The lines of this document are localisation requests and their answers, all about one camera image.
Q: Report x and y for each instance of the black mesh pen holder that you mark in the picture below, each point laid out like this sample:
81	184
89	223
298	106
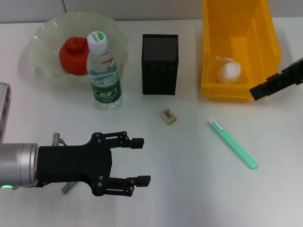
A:
159	71

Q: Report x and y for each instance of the grey metallic pen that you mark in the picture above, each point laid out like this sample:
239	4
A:
67	188

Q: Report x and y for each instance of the beige eraser with barcode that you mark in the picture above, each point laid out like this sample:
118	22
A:
168	116

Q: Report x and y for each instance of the yellow plastic bin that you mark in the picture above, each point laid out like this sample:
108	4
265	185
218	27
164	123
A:
236	30

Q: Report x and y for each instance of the mint green pen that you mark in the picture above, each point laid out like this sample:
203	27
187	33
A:
234	145

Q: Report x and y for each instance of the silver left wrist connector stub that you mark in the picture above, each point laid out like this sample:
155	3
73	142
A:
56	139

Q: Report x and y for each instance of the red-orange knitted toy orange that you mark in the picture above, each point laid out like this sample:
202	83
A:
73	59

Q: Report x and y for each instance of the pale green glass fruit plate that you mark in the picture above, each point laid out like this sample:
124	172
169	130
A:
42	47

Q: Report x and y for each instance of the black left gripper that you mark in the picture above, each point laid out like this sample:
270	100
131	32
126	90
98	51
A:
73	163

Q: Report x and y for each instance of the white paper ball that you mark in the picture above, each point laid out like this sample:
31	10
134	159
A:
228	72

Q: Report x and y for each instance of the clear green-label water bottle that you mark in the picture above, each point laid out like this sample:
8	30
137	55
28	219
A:
106	94

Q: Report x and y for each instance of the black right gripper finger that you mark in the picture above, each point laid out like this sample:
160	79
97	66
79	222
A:
272	85

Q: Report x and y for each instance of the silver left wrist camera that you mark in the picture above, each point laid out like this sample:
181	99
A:
3	113

